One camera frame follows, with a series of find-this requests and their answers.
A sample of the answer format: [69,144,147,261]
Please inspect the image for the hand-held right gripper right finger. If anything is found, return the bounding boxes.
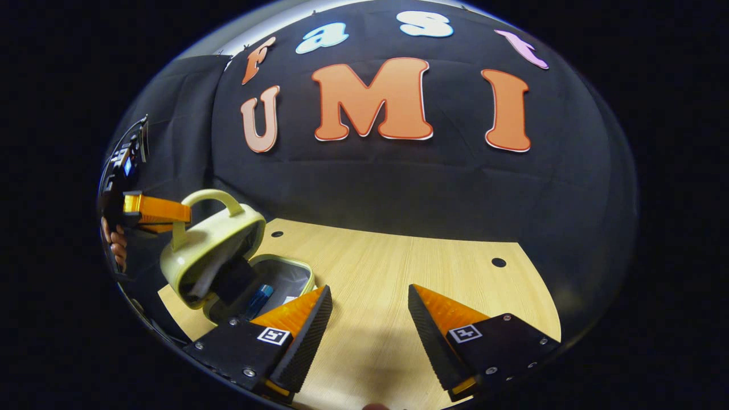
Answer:
[407,284,562,402]

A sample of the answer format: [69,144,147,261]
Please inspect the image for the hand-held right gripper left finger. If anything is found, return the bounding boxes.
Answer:
[182,285,334,402]

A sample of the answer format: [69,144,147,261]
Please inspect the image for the pale yellow suitcase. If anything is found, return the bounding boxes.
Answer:
[159,189,317,326]

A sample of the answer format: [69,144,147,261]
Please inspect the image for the blue skin care bottle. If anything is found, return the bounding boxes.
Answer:
[245,284,275,319]

